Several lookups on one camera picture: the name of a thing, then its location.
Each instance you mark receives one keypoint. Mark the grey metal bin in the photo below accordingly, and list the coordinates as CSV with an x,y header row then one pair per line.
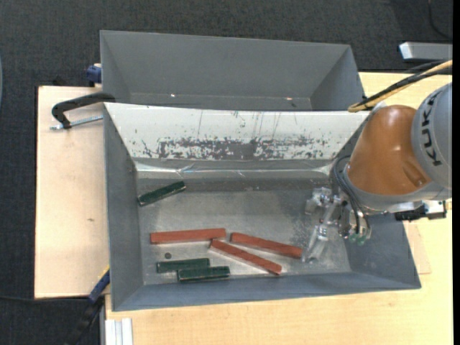
x,y
230,207

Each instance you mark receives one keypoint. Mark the dark green flat block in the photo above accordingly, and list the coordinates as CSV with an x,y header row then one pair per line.
x,y
161,193
204,273
183,265

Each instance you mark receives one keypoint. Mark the pale wood board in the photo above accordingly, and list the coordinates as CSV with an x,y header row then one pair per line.
x,y
72,192

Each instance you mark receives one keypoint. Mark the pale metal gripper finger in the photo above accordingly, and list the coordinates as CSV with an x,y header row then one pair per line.
x,y
321,241
312,244

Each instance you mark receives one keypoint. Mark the black cylinder on white bracket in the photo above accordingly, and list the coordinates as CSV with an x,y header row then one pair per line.
x,y
409,215

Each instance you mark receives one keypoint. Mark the red-brown flat block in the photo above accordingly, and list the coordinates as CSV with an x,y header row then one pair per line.
x,y
266,245
187,235
245,256

